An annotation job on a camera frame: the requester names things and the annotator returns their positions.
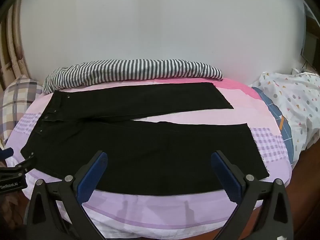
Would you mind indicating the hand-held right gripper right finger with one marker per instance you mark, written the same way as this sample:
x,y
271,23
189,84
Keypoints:
x,y
225,175

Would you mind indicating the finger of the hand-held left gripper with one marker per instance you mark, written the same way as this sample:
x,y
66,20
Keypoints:
x,y
7,153
23,164

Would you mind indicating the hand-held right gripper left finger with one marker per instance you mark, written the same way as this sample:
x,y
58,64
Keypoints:
x,y
92,178

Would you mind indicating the black pants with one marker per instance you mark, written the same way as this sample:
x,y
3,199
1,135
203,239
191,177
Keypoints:
x,y
140,142

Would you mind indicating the plaid pillow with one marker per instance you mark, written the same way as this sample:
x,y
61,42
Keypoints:
x,y
20,100

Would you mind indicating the pink purple patchwork bed sheet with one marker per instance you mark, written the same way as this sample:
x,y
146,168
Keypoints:
x,y
175,211

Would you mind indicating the blue checked cloth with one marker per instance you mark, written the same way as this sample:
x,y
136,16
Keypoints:
x,y
277,120

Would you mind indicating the white quilt with coloured shapes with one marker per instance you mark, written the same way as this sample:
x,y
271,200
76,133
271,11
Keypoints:
x,y
297,105

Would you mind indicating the beige patterned curtain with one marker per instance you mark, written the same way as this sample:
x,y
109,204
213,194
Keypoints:
x,y
13,42

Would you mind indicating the striped grey white blanket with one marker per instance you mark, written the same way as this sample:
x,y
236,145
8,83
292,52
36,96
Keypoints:
x,y
130,72

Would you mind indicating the dark flat screen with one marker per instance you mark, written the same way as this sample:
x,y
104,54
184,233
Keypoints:
x,y
311,47

